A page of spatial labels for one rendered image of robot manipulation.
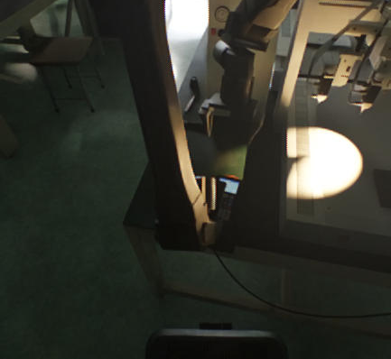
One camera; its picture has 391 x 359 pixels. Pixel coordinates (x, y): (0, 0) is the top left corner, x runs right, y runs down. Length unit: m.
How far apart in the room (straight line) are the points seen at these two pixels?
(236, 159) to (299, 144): 0.21
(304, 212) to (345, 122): 0.40
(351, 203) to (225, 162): 0.40
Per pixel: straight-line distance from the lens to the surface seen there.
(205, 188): 0.52
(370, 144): 1.01
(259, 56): 0.99
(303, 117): 1.02
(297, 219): 0.76
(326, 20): 0.89
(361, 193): 0.87
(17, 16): 2.44
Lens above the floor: 1.48
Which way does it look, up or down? 49 degrees down
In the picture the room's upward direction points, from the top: 2 degrees counter-clockwise
